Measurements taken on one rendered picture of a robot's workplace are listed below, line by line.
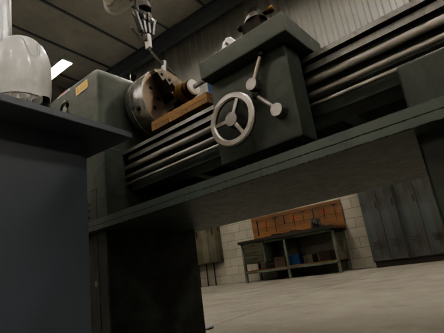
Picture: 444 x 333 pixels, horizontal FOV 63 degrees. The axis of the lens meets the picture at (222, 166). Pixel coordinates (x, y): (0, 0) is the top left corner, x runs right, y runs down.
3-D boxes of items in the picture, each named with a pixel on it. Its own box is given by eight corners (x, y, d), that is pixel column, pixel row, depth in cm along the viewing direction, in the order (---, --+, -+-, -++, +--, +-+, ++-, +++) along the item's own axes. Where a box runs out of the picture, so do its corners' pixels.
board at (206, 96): (151, 131, 140) (150, 122, 142) (213, 147, 167) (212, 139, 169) (207, 102, 122) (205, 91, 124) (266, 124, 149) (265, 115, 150)
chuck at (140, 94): (127, 127, 153) (130, 65, 164) (182, 148, 175) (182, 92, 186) (141, 119, 147) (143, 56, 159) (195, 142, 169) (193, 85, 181)
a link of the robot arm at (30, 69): (2, 84, 95) (5, 16, 102) (-23, 110, 106) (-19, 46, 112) (62, 101, 108) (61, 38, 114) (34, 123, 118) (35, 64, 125)
